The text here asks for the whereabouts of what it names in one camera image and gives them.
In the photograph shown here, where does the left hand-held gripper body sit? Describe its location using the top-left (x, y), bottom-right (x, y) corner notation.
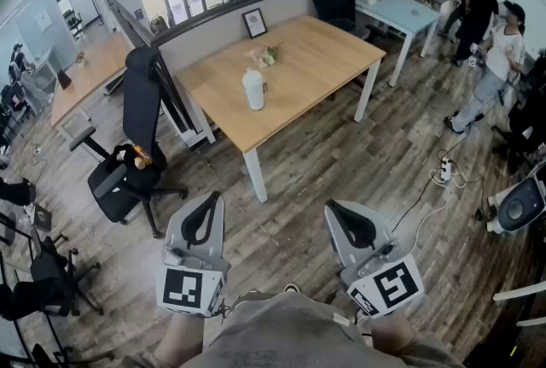
top-left (155, 245), bottom-right (231, 318)

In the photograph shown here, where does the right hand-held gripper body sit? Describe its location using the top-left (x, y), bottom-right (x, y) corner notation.
top-left (339, 243), bottom-right (426, 320)

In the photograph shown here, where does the white kettle jug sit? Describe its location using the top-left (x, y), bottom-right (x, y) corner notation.
top-left (243, 82), bottom-right (270, 112)

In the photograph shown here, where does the person's right forearm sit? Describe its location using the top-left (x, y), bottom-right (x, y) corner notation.
top-left (369, 308), bottom-right (418, 355)

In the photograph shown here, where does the person's left forearm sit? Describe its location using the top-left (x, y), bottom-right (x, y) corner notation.
top-left (153, 309), bottom-right (214, 368)

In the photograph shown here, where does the orange packet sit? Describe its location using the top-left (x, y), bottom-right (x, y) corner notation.
top-left (131, 143), bottom-right (154, 165)

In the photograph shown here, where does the person's gray t-shirt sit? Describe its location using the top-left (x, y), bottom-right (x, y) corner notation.
top-left (123, 290), bottom-right (467, 368)

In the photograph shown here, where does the black printed box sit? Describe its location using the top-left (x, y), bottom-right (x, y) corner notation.
top-left (32, 205), bottom-right (55, 233)

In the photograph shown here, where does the dark side divider panel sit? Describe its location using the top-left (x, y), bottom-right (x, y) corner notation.
top-left (103, 0), bottom-right (217, 152)

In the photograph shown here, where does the wooden table with white legs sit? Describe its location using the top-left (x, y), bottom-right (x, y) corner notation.
top-left (174, 15), bottom-right (387, 204)

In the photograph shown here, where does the long wooden desk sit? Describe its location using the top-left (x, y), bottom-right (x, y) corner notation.
top-left (49, 32), bottom-right (134, 133)

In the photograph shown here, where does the pink and white flower bouquet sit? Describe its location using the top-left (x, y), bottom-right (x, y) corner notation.
top-left (243, 40), bottom-right (286, 69)

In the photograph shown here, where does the light blue table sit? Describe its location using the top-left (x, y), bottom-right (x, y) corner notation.
top-left (353, 0), bottom-right (443, 88)

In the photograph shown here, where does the white cable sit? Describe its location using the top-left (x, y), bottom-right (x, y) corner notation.
top-left (390, 167), bottom-right (468, 250)

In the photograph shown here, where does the black picture frame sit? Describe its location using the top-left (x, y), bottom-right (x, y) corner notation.
top-left (241, 8), bottom-right (269, 40)

